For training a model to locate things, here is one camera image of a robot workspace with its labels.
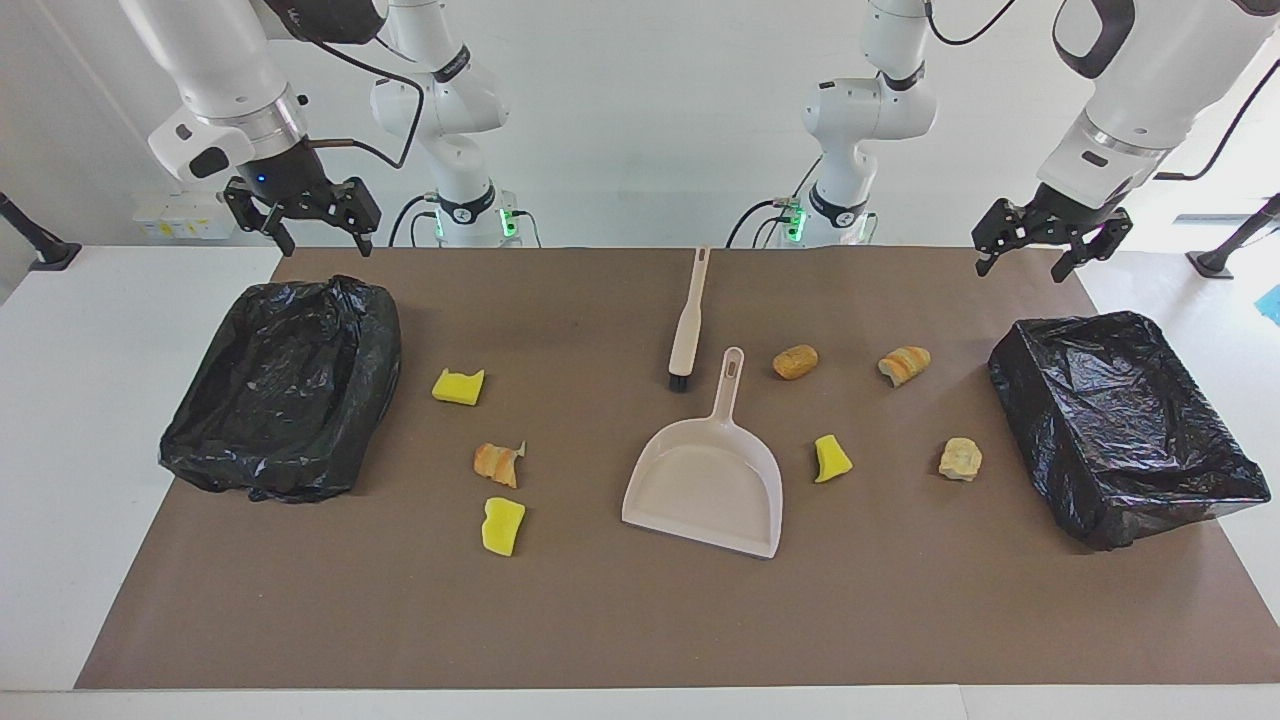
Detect striped croissant piece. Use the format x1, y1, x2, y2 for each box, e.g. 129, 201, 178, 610
877, 346, 932, 389
473, 440, 528, 490

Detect pale bread chunk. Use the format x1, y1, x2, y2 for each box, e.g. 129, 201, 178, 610
938, 437, 984, 484

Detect yellow green sponge piece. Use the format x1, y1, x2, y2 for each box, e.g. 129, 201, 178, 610
813, 434, 854, 485

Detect beige brush with black bristles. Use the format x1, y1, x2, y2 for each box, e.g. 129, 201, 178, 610
667, 246, 712, 392

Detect beige plastic dustpan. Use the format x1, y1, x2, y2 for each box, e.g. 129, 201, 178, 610
621, 347, 784, 560

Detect black bag lined bin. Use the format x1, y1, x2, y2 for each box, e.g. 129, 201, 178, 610
158, 275, 403, 504
988, 311, 1272, 552

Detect brown table mat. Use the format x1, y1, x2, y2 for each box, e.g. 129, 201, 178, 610
75, 247, 1280, 689

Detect black base cable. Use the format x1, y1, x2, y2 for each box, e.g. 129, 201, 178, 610
386, 192, 543, 249
725, 155, 823, 249

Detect white wall socket boxes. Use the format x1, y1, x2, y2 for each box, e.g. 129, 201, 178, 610
133, 192, 238, 241

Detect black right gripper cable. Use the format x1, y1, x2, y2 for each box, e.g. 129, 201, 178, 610
290, 30, 427, 169

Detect black camera stand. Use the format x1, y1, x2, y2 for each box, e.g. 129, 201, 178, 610
0, 192, 83, 272
1186, 193, 1280, 280

